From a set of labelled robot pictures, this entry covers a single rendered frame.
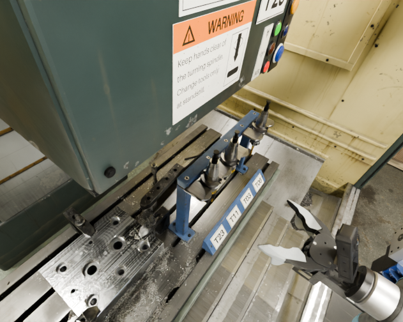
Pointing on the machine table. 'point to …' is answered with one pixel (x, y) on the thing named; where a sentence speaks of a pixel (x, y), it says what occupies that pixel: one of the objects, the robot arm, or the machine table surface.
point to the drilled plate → (131, 260)
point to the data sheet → (191, 6)
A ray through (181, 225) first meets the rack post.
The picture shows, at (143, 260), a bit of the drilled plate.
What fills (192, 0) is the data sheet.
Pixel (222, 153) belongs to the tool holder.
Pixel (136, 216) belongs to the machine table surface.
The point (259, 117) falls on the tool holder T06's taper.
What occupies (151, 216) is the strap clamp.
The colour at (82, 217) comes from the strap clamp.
